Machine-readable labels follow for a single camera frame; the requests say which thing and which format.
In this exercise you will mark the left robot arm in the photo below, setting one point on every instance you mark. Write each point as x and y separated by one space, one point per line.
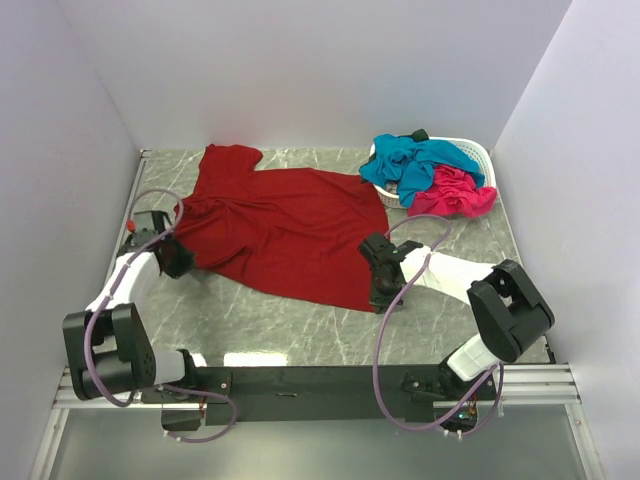
107 347

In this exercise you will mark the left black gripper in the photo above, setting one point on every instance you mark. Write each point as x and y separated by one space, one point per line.
184 263

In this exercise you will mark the white laundry basket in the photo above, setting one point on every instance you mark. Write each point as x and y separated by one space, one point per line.
471 148

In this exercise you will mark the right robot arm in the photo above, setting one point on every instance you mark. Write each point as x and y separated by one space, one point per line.
509 311

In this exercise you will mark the blue t-shirt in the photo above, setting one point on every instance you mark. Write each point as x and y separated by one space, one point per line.
411 164

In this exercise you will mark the dark green garment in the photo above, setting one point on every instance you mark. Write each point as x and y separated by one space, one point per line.
419 135

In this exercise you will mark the red t-shirt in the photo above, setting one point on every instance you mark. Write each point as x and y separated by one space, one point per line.
287 232

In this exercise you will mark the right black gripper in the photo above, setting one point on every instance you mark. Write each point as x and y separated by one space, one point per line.
381 302

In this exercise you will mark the pink t-shirt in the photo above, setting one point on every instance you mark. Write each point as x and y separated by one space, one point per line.
453 192

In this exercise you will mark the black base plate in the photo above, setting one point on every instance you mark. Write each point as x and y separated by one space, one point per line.
305 393

